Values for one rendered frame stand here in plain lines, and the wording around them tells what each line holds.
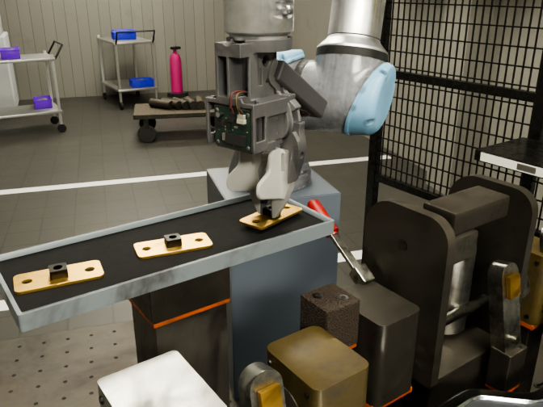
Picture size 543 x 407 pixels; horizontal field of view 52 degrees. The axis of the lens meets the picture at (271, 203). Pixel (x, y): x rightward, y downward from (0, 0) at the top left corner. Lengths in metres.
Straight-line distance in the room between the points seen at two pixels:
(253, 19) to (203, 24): 7.64
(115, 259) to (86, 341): 0.72
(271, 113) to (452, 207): 0.25
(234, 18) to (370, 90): 0.33
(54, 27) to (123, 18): 0.88
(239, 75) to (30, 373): 0.86
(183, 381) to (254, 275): 0.49
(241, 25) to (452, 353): 0.52
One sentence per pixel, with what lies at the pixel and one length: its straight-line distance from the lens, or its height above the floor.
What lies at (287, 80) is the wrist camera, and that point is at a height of 1.34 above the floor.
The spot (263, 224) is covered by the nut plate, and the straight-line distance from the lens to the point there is 0.67.
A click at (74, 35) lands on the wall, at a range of 8.11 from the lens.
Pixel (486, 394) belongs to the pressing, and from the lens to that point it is 0.71.
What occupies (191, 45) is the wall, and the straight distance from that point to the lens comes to 8.22.
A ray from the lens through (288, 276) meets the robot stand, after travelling 1.00.
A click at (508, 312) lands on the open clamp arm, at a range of 0.80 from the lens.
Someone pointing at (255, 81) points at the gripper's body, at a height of 1.34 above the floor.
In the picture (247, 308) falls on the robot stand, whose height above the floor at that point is 0.90.
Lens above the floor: 1.44
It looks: 21 degrees down
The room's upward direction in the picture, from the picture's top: straight up
